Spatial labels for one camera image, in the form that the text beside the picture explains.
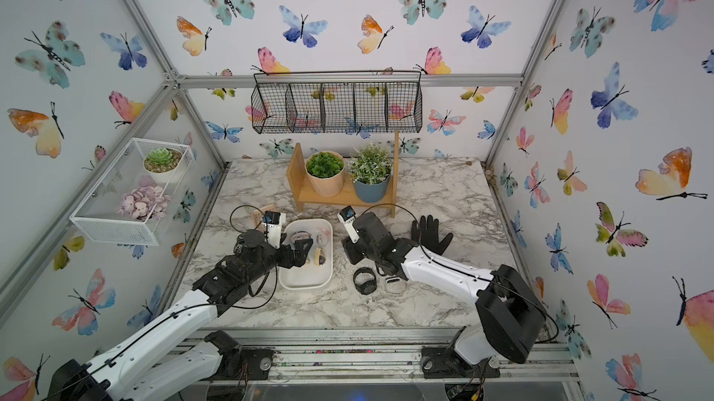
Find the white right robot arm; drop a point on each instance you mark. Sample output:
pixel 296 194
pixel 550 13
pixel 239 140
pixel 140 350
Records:
pixel 510 315

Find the wooden shelf stand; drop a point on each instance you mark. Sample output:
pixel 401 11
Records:
pixel 303 192

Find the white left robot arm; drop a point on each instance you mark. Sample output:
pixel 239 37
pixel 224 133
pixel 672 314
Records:
pixel 136 370

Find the succulent in white pot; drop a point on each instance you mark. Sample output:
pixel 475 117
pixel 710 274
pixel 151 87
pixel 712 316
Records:
pixel 163 165

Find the white wire wall shelf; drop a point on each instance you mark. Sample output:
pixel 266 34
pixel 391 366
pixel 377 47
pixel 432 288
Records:
pixel 96 216

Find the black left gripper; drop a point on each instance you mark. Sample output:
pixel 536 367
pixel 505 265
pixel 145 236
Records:
pixel 299 257

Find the small wooden crate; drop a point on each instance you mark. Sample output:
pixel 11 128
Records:
pixel 257 215

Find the pink pot green plant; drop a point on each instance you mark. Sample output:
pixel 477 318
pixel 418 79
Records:
pixel 326 173

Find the black rubber glove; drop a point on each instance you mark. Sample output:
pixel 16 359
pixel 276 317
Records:
pixel 425 231

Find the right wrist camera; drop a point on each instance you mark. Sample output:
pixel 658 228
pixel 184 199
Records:
pixel 347 217

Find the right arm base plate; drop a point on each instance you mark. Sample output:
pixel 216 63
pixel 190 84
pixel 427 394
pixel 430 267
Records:
pixel 444 363

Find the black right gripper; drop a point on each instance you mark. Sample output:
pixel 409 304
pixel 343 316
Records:
pixel 349 248

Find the black wire wall basket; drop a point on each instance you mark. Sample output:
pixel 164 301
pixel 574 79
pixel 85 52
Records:
pixel 359 103

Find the pink artificial flowers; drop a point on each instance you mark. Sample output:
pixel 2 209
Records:
pixel 146 203

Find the white storage box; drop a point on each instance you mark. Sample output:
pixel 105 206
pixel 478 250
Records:
pixel 305 276

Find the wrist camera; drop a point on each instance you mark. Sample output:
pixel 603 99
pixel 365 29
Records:
pixel 347 217
pixel 274 222

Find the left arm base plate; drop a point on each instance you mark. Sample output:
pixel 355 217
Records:
pixel 245 365

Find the pink white watch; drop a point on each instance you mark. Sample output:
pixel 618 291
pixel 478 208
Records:
pixel 323 237

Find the black watch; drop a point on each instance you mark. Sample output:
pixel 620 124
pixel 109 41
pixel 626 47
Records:
pixel 365 280

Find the blue pot white-green plant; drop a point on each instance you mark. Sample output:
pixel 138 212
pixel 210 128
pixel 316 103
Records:
pixel 371 168

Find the white translucent watch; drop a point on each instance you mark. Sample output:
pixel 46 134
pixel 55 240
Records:
pixel 395 287

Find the beige watch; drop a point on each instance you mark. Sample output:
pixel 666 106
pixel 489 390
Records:
pixel 319 257

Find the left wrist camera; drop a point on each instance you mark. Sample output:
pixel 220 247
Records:
pixel 274 222

